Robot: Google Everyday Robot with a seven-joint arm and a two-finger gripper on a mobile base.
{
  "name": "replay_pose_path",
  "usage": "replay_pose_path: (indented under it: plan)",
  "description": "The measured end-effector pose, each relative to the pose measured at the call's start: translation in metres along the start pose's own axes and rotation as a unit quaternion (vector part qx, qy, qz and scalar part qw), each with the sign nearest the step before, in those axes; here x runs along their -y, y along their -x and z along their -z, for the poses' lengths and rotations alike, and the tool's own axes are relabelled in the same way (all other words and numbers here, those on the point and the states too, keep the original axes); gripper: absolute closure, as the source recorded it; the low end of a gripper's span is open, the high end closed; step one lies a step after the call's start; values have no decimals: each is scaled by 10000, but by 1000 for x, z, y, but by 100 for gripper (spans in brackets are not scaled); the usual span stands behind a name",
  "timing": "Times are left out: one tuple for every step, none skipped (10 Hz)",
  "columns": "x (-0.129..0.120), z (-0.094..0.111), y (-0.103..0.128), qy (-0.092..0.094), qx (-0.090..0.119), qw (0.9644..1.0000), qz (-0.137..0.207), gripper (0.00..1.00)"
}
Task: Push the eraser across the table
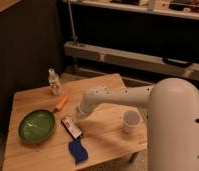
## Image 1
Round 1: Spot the upper shelf with clutter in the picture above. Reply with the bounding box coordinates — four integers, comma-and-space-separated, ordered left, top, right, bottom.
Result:
61, 0, 199, 22

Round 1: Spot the white paper cup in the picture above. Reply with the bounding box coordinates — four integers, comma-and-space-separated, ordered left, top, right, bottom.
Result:
122, 110, 141, 133

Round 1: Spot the blue sponge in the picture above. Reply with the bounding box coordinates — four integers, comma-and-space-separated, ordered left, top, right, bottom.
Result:
68, 139, 88, 164

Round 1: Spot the small clear bottle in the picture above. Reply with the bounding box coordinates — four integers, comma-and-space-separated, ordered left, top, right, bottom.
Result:
48, 68, 61, 95

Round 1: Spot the long grey metal case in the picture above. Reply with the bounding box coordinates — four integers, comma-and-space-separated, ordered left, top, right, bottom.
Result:
64, 41, 199, 81

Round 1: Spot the metal pole stand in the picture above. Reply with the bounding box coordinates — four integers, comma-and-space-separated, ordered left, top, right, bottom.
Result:
67, 0, 78, 45

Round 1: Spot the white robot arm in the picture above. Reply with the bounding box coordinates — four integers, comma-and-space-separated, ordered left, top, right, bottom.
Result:
76, 78, 199, 171

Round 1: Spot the wooden table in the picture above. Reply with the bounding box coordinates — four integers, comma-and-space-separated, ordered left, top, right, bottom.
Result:
3, 74, 147, 171

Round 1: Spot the green pan orange handle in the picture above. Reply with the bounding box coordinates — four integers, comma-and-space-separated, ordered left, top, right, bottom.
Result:
18, 94, 68, 144

